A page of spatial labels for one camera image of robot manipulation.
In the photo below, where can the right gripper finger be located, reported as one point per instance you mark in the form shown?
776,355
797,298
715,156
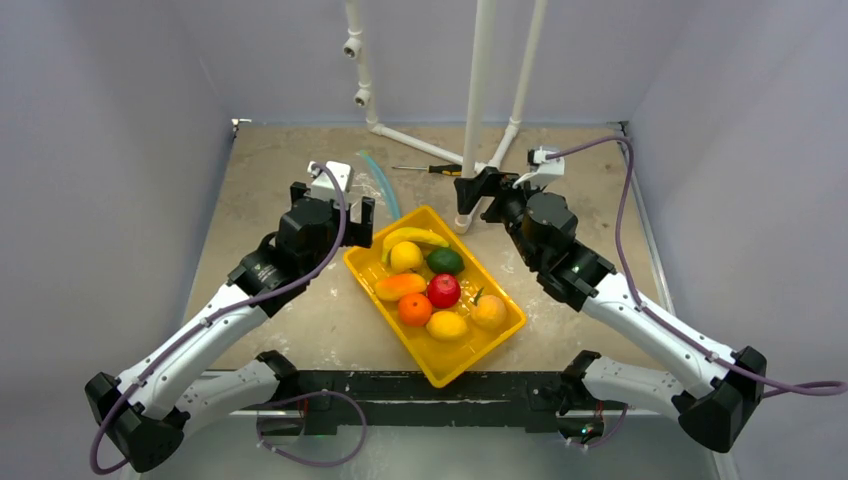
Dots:
494,213
489,182

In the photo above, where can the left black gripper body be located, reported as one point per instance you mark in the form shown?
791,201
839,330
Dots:
321,254

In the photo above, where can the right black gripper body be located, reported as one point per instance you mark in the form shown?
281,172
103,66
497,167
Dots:
494,189

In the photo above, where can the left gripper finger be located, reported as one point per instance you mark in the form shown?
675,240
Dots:
359,224
298,190

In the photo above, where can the yellow banana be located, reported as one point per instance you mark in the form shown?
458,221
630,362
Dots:
411,234

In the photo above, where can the yellow lemon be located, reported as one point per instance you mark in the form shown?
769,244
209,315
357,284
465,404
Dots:
405,256
447,326

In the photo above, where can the clear zip top bag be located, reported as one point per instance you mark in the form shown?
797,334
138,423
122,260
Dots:
384,185

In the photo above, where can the green avocado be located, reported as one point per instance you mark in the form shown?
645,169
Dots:
445,260

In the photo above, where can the orange fruit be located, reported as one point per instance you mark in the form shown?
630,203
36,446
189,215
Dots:
414,309

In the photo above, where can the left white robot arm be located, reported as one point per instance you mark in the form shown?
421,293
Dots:
146,412

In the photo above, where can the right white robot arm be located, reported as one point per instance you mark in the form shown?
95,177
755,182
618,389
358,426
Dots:
705,386

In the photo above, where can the black yellow screwdriver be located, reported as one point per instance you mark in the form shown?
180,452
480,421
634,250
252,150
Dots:
446,169

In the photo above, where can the orange yellow mango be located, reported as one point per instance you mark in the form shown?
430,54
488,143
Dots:
395,287

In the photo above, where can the red apple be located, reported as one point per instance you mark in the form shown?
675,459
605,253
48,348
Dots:
444,291

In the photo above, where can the yellow peach with leaf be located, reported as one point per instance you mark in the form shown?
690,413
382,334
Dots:
488,311

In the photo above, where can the yellow plastic tray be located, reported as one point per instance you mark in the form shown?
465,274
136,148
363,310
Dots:
441,361

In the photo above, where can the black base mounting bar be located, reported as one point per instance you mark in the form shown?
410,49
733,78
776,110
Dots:
534,401

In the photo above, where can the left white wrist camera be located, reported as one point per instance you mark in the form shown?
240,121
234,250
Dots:
330,180

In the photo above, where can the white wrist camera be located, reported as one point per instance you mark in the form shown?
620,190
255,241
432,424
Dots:
330,180
544,168

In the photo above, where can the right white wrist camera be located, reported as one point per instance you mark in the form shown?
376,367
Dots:
544,168

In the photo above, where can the white pvc pipe frame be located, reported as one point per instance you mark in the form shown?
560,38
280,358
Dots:
482,54

